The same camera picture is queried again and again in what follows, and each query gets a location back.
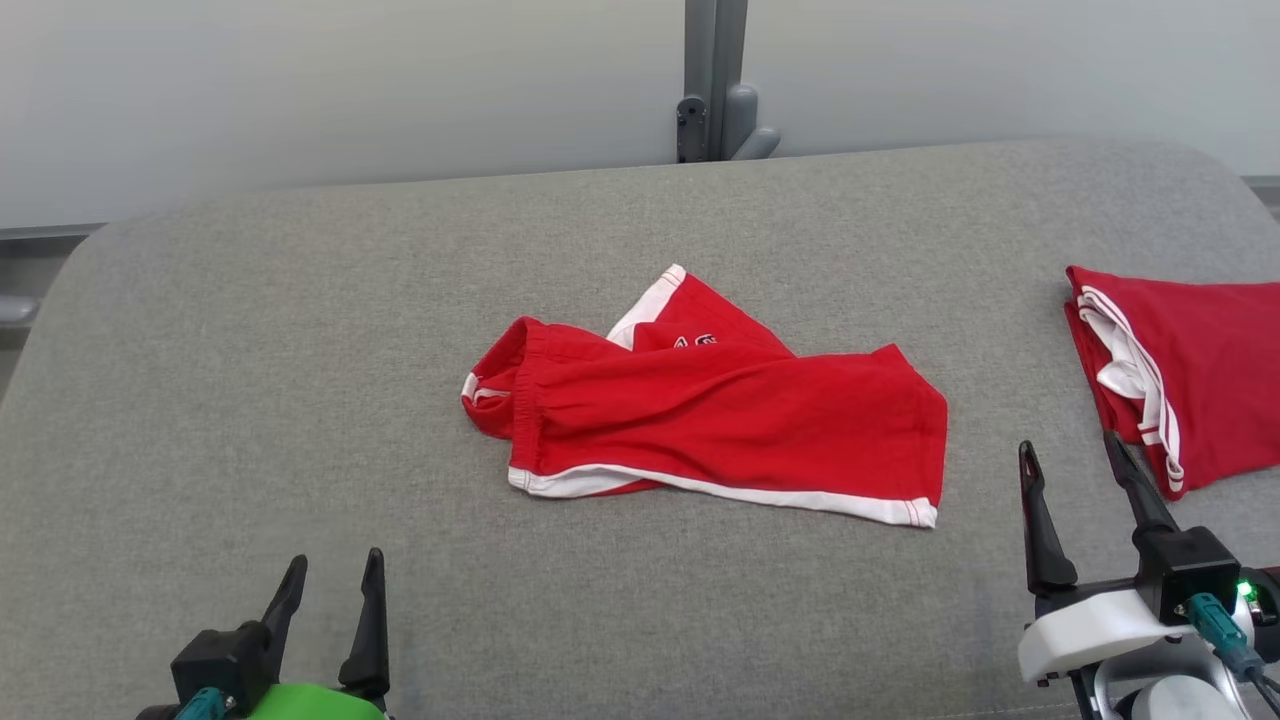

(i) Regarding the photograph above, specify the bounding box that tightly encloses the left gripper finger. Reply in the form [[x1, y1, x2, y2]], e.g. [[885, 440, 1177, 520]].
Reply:
[[262, 555, 309, 681], [338, 547, 391, 701]]

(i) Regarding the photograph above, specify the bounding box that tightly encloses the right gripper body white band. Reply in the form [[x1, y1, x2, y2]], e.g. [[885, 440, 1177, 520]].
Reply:
[[1018, 578, 1256, 686]]

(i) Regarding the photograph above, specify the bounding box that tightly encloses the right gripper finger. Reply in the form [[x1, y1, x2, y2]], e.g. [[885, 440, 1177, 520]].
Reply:
[[1103, 430, 1181, 536], [1018, 440, 1079, 598]]

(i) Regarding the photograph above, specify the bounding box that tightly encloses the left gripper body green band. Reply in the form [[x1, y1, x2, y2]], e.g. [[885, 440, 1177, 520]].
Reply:
[[235, 683, 391, 720]]

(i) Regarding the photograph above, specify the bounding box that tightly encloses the red white basketball jersey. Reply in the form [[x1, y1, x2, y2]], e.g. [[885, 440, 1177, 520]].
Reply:
[[1064, 265, 1280, 501]]

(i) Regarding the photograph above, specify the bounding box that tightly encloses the red shorts white trim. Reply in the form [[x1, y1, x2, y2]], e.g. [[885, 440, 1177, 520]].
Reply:
[[461, 264, 949, 529]]

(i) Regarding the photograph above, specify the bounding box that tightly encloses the grey fabric sofa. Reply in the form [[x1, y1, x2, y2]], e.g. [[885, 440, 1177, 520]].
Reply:
[[0, 138, 1280, 720]]

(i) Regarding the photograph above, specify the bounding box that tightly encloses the left teal cable connector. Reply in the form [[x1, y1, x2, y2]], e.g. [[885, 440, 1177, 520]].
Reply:
[[175, 688, 236, 720]]

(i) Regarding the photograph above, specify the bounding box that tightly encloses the teal cable connector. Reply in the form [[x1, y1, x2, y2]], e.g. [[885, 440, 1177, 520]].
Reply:
[[1175, 593, 1266, 681], [175, 688, 236, 720]]

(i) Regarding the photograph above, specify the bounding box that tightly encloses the right teal cable connector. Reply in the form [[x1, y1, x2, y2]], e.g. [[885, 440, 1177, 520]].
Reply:
[[1175, 593, 1266, 681]]

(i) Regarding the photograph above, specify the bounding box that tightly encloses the grey metal post bracket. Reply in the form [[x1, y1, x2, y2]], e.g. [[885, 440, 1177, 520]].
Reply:
[[676, 0, 781, 164]]

